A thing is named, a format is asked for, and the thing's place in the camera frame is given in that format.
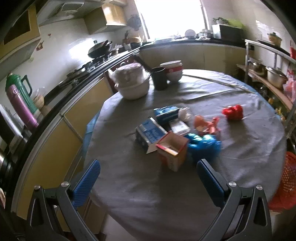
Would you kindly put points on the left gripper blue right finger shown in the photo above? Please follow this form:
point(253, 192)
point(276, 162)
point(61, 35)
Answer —
point(244, 213)

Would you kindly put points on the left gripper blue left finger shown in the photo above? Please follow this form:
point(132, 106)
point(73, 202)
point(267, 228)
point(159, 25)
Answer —
point(42, 221)

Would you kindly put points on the blue plastic bag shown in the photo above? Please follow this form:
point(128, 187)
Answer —
point(203, 147)

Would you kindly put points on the orange snack wrapper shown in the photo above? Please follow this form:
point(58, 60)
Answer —
point(204, 127)

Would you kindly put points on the red cardboard box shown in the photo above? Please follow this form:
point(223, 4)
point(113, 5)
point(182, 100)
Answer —
point(172, 150)

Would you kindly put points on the red wrapper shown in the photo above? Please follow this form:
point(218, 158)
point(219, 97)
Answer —
point(233, 113)

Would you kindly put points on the long white box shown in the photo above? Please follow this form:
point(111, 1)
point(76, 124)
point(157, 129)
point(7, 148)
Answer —
point(179, 127)

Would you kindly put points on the white paper ball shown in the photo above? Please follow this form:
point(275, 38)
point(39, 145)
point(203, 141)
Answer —
point(184, 114)

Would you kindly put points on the blue white carton box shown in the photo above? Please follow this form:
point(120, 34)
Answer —
point(148, 134)

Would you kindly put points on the blue tissue pack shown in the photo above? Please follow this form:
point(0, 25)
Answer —
point(166, 114)

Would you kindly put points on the red plastic trash basket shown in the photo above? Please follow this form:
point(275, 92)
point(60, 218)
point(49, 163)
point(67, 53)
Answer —
point(284, 199)

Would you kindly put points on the purple thermos bottle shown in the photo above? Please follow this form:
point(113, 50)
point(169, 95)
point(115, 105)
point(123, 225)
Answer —
point(21, 108)

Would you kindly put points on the grey tablecloth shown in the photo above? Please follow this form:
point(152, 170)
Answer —
point(148, 181)

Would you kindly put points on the steel pot on rack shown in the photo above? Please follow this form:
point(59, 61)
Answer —
point(276, 77)

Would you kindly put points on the green thermos jug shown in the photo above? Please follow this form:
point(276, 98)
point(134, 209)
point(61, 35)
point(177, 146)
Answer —
point(24, 88)

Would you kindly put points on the metal storage rack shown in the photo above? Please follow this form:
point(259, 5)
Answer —
point(258, 73)

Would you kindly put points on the white covered bowl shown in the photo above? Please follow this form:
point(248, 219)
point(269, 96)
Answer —
point(131, 80)

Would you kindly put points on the red white stacked bowls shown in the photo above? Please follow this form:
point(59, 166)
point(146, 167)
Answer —
point(174, 70)

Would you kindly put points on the black chopstick holder cup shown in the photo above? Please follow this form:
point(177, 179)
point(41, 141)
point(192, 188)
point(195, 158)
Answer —
point(159, 78)

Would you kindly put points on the black wok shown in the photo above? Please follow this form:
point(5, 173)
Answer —
point(100, 49)

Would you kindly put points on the microwave oven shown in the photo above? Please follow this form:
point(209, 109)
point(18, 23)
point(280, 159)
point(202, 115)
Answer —
point(227, 33)

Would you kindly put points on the range hood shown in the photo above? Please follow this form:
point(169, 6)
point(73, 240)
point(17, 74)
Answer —
point(56, 11)

